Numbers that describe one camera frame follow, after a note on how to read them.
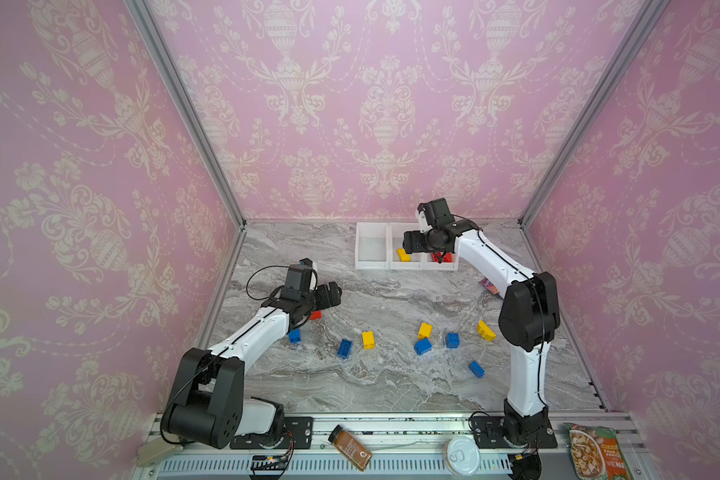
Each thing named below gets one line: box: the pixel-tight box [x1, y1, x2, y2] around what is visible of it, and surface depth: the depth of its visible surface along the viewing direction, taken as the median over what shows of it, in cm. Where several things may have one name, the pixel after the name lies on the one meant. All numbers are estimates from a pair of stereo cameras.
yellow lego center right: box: [418, 322, 433, 339], surface depth 91 cm
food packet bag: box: [563, 423, 630, 480], surface depth 72 cm
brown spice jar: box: [328, 424, 373, 472], surface depth 70 cm
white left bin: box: [355, 222, 390, 270], surface depth 111 cm
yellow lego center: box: [362, 330, 375, 350], surface depth 89 cm
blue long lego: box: [337, 339, 353, 359], surface depth 89 cm
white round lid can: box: [443, 436, 481, 478], surface depth 68 cm
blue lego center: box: [414, 338, 433, 356], surface depth 89 cm
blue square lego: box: [445, 332, 461, 349], surface depth 89 cm
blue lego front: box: [468, 360, 485, 379], surface depth 85 cm
